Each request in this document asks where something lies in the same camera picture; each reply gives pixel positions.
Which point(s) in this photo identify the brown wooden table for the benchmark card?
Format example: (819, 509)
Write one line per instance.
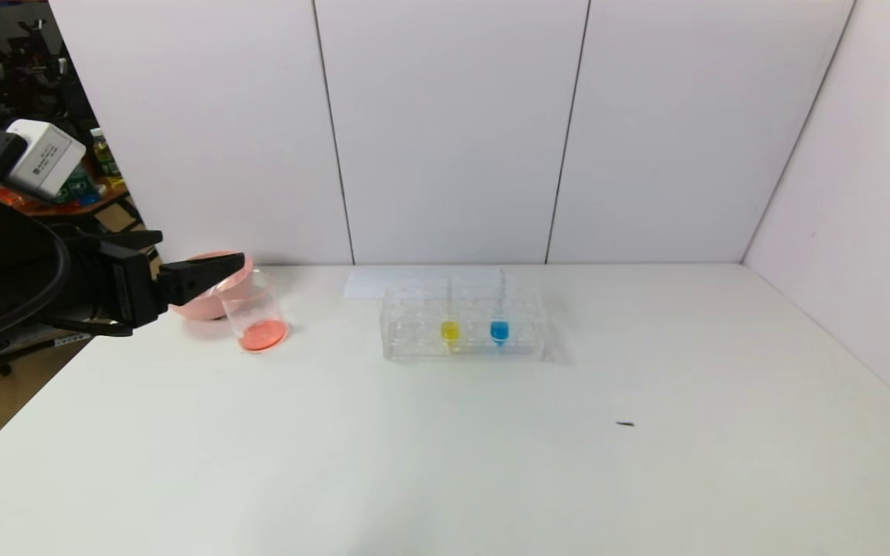
(105, 202)

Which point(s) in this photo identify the white paper sheet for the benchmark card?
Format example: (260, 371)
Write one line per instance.
(368, 282)

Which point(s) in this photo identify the clear glass beaker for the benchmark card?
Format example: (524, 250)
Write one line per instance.
(263, 336)

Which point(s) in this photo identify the black background equipment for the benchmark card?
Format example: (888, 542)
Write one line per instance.
(35, 69)

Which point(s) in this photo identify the clear acrylic test tube rack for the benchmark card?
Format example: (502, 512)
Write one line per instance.
(522, 324)

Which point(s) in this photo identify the bottle with blue liquid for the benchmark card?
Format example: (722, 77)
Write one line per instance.
(82, 189)

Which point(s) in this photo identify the bottle with yellow liquid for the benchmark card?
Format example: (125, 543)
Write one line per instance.
(105, 158)

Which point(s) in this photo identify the cluster of spare test tubes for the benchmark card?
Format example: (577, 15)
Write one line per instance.
(11, 199)

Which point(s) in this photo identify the pink bowl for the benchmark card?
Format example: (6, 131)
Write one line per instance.
(198, 309)

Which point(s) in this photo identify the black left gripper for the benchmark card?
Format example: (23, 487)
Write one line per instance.
(138, 288)

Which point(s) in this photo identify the test tube with blue pigment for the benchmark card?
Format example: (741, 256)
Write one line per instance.
(499, 332)

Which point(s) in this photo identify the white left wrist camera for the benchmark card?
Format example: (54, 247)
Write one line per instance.
(47, 158)

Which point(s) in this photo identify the test tube with yellow pigment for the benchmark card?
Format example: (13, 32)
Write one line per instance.
(450, 333)

